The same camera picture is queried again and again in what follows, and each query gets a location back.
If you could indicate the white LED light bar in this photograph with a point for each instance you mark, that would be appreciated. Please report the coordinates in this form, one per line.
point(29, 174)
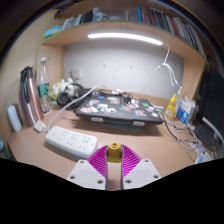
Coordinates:
point(125, 36)

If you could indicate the clear plastic water bottle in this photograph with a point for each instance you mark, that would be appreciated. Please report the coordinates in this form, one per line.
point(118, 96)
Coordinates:
point(43, 88)

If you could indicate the pink thermos jug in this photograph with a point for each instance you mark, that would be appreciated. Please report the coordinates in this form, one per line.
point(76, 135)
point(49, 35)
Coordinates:
point(30, 100)

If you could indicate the black headphones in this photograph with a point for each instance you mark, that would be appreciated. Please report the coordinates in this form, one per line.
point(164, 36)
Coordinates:
point(62, 99)

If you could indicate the white power strip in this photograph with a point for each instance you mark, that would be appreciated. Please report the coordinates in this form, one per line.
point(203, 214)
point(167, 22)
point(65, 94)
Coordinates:
point(71, 140)

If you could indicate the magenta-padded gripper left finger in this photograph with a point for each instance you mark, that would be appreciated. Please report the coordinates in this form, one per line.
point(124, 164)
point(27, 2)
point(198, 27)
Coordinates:
point(87, 173)

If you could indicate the yellow glue bottle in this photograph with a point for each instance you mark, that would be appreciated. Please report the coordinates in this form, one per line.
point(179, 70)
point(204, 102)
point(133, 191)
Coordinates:
point(171, 109)

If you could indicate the black laptop with stickers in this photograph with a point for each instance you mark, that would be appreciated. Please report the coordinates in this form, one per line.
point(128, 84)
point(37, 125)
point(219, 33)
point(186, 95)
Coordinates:
point(116, 111)

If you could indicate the small wall hook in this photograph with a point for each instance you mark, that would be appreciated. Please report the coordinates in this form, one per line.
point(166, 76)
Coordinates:
point(131, 65)

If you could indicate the blue and white box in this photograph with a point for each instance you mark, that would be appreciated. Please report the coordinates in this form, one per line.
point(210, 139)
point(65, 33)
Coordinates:
point(185, 111)

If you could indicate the white paper roll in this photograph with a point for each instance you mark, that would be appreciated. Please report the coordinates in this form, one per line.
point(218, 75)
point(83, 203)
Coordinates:
point(14, 118)

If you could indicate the black monitor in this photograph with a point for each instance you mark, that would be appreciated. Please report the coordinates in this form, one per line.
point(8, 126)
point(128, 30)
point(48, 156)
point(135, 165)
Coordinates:
point(211, 100)

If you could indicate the white wall outlet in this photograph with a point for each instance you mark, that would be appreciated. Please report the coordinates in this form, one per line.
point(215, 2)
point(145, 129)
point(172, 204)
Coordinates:
point(76, 74)

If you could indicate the small beige lump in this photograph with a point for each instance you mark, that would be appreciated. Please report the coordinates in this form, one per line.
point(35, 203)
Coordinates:
point(40, 126)

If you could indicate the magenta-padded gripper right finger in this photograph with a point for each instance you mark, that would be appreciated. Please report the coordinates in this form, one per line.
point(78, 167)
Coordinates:
point(141, 173)

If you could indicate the white and green plush toy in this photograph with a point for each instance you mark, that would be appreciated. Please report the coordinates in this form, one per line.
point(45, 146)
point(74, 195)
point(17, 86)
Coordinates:
point(58, 88)

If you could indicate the wooden shelf unit with books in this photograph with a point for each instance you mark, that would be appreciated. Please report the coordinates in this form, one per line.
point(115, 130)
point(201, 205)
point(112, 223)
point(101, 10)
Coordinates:
point(116, 28)

